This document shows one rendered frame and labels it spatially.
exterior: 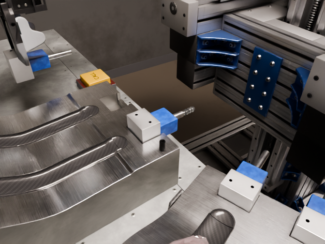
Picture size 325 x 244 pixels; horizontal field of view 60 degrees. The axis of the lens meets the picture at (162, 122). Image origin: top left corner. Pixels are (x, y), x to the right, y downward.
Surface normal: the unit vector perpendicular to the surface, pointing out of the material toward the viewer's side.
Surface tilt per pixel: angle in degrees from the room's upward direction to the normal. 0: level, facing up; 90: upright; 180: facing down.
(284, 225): 0
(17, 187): 24
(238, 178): 0
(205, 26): 90
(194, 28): 90
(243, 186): 0
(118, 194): 90
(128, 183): 90
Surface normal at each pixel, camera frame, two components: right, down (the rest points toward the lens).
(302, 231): -0.61, 0.50
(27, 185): 0.29, -0.85
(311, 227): 0.00, -0.78
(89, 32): 0.53, 0.53
